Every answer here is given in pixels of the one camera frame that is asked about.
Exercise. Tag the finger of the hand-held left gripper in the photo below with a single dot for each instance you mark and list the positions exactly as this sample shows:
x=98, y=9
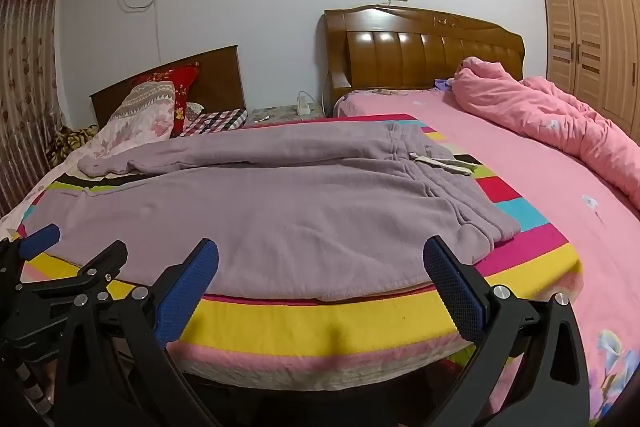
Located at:
x=102, y=259
x=40, y=239

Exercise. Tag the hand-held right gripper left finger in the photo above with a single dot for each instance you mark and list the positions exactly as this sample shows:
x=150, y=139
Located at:
x=190, y=287

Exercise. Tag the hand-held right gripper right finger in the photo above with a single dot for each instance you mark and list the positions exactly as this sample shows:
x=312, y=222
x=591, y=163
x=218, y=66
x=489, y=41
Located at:
x=455, y=287

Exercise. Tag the purple pants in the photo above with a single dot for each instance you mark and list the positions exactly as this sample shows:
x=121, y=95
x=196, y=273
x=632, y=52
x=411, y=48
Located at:
x=275, y=217

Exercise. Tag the brown patterned blanket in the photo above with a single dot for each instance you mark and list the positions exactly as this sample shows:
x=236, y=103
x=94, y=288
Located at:
x=67, y=142

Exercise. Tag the pink floral quilt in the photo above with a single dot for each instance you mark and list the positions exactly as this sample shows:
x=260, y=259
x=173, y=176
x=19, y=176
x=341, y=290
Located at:
x=107, y=139

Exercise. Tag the pink bedsheet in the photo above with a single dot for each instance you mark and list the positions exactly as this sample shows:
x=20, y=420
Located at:
x=540, y=187

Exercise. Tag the striped colourful blanket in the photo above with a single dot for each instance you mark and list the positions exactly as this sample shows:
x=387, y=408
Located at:
x=325, y=322

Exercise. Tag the floral curtain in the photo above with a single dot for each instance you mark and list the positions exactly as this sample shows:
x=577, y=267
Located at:
x=25, y=82

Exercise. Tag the pink patterned pillow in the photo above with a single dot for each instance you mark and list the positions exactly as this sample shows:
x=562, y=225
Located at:
x=145, y=107

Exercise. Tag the plaid cloth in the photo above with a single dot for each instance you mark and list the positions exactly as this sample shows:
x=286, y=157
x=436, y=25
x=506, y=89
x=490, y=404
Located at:
x=220, y=119

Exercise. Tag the floral covered nightstand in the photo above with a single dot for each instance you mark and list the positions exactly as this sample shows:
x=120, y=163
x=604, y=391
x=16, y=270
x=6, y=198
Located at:
x=280, y=113

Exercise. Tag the red pillow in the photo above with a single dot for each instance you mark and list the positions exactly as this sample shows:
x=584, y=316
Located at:
x=186, y=82

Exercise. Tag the small purple cloth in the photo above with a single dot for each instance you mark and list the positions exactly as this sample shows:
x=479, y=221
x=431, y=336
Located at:
x=444, y=84

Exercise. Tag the white power strip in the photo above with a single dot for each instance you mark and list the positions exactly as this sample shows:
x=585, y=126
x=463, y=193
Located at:
x=303, y=108

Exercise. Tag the dark plain wooden headboard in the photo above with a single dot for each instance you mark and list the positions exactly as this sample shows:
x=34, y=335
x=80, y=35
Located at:
x=220, y=77

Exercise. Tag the carved wooden headboard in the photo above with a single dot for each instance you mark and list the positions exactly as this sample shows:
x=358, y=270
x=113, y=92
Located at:
x=400, y=57

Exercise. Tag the wooden wardrobe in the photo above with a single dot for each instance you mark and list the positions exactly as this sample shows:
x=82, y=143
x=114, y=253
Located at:
x=585, y=32

